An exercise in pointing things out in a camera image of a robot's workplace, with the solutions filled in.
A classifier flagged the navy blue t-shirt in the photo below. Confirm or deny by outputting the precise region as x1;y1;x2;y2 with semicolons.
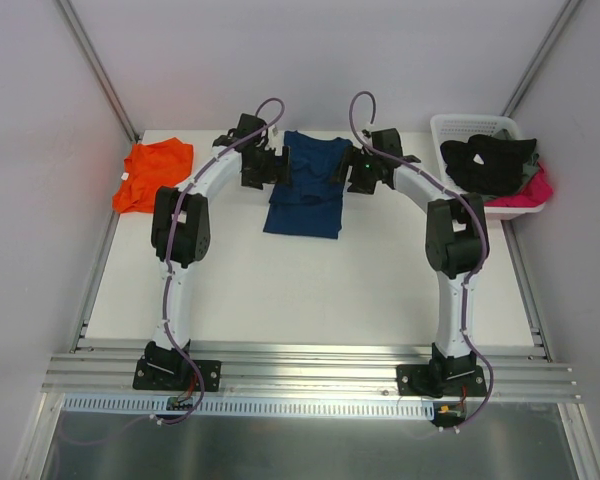
263;131;352;240

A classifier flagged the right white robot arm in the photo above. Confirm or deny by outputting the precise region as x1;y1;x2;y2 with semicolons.
331;129;489;398

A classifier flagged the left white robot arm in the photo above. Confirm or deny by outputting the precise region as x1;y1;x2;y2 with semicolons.
135;113;291;390

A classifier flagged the white plastic laundry basket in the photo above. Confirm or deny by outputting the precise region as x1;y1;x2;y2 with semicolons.
430;114;554;220

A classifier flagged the orange folded t-shirt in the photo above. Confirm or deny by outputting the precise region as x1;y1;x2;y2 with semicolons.
112;137;195;214

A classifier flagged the black t-shirt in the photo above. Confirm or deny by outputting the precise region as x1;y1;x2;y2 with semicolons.
440;134;537;197

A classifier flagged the pink t-shirt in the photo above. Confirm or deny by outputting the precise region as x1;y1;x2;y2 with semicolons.
485;163;554;209

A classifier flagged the left corner aluminium profile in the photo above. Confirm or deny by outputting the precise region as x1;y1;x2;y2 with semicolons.
53;0;141;143

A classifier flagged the corner aluminium profile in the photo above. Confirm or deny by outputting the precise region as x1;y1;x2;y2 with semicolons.
500;0;585;118
53;0;141;143

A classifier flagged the right corner aluminium profile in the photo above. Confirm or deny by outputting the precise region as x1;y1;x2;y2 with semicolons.
500;0;585;118

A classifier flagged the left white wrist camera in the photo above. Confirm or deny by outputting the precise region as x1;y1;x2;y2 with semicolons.
266;126;284;151

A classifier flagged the aluminium mounting rail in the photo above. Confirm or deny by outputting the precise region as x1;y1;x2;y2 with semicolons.
42;339;585;403

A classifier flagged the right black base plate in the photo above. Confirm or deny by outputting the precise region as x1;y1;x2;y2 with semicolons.
396;364;487;399

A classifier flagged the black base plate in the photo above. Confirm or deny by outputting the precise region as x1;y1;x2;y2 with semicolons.
132;358;222;392
396;364;487;399

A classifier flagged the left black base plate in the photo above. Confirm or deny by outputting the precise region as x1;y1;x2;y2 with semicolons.
132;358;222;392

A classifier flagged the white slotted cable duct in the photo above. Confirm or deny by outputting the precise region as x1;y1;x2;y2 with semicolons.
62;394;434;421

